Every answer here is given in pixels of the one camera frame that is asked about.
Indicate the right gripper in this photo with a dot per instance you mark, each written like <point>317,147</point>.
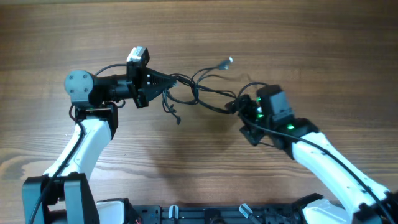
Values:
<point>249,118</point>

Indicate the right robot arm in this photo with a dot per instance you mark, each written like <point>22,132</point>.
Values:
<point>362,200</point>

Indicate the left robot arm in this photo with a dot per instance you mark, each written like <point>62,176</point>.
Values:
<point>62,194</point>

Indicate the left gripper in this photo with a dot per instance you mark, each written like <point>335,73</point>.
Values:
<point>135,76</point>

